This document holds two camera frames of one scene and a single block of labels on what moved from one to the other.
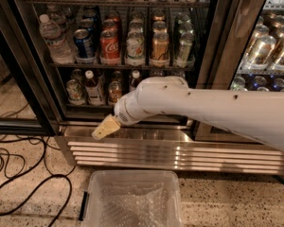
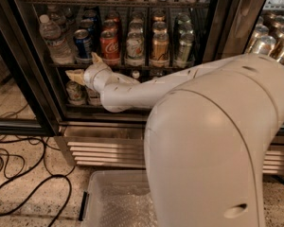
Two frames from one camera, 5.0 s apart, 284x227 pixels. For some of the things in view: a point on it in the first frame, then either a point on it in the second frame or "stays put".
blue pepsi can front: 83,46 stays put
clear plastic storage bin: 130,198 stays put
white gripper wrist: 125,110 to 92,74
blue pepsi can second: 88,24 stays put
